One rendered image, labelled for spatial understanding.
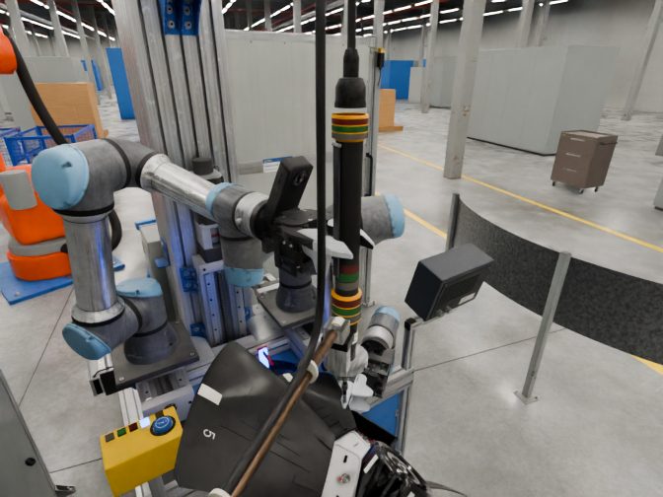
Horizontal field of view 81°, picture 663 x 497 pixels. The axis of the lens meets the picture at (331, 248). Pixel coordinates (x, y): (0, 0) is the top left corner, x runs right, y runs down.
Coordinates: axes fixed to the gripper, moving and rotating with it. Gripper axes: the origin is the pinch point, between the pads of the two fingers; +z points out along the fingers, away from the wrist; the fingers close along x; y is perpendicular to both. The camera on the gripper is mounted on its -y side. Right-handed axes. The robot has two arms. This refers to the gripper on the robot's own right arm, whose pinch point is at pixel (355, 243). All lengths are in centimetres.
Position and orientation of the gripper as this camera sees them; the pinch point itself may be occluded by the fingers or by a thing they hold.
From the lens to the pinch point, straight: 50.7
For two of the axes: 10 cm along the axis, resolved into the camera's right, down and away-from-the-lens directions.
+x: -7.2, 2.9, -6.3
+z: 6.9, 3.0, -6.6
